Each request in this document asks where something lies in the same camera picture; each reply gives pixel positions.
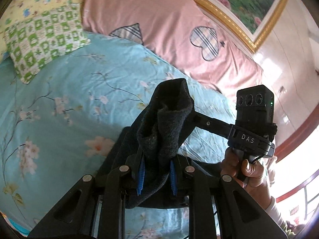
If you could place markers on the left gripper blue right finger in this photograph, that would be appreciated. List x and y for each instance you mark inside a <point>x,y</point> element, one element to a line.
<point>173,179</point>

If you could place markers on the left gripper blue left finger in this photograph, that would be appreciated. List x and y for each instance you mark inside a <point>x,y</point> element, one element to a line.
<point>140,177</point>

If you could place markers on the black pants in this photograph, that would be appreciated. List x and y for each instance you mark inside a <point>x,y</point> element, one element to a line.
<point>157,133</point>

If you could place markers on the person's right forearm sleeve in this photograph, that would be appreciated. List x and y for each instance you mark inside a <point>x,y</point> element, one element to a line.
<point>274,213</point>

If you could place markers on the person's right hand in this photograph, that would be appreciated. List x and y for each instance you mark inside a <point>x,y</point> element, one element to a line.
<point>258,182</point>

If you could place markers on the light blue floral bedsheet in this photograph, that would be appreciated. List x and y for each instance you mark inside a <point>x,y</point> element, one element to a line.
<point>62,124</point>

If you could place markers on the gold framed landscape painting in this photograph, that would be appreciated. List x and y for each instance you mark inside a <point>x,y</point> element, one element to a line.
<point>251,21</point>

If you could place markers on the pink quilt with plaid hearts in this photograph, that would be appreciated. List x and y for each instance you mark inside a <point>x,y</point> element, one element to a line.
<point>178,32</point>

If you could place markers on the yellow green patterned pillow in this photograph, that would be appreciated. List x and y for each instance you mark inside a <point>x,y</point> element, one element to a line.
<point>35,32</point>

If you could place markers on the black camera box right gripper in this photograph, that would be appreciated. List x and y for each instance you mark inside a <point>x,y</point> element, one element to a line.
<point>255,111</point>

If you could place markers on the window with red frame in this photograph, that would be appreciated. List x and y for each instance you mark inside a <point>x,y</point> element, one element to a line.
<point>296,173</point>

